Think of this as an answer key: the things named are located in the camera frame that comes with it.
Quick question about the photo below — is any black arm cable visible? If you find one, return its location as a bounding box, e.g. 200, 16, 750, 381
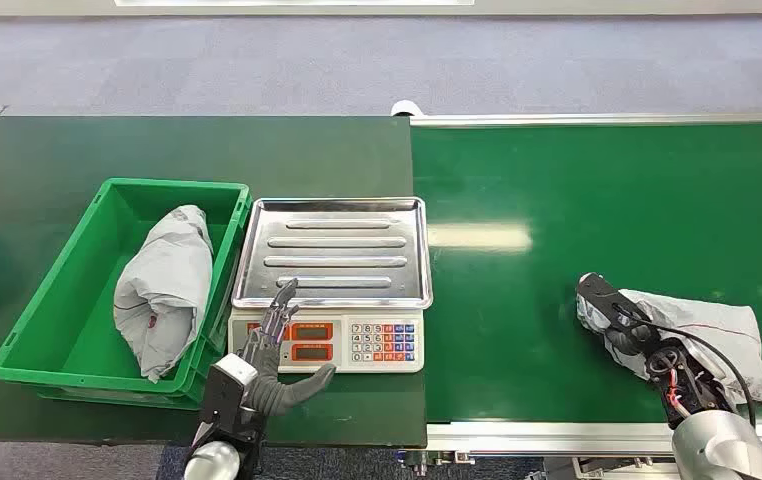
616, 314, 758, 429

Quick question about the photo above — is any green conveyor belt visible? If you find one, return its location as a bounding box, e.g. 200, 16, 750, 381
410, 113, 762, 458

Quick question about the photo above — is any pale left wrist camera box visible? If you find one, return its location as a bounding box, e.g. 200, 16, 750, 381
203, 353, 260, 429

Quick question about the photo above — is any white electronic scale body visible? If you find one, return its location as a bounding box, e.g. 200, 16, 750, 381
227, 305, 426, 375

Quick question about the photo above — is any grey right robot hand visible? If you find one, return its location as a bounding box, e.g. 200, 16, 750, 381
576, 272, 737, 429

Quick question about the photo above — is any dark green table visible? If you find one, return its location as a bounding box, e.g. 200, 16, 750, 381
0, 115, 429, 448

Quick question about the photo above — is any steel scale tray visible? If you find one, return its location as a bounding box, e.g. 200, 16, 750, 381
231, 196, 435, 311

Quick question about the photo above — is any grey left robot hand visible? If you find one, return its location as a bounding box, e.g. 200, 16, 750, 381
238, 278, 337, 419

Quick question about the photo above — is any green plastic crate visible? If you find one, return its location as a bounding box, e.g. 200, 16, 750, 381
0, 177, 252, 411

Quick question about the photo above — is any grey plastic package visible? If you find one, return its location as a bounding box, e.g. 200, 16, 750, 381
113, 204, 215, 384
576, 289, 762, 405

